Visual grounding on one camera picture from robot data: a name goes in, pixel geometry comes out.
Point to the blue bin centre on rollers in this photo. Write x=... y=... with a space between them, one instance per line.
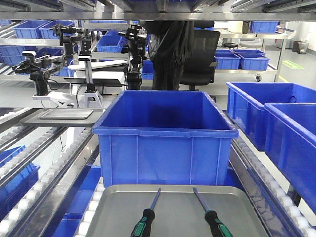
x=164 y=137

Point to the screwdriver green black handle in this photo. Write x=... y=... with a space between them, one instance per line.
x=217 y=227
x=144 y=225

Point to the grey tray on dark board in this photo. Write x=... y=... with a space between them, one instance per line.
x=61 y=117

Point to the blue bin right front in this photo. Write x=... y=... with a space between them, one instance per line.
x=291 y=145

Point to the black office chair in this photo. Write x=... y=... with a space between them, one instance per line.
x=199 y=69

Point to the black robot arm on stand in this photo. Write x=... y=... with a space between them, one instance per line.
x=40 y=69

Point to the grey metal tray front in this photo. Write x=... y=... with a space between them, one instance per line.
x=178 y=211

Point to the person in black clothes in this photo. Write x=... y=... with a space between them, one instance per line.
x=170 y=46

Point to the blue bin right rear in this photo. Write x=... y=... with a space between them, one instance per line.
x=246 y=102

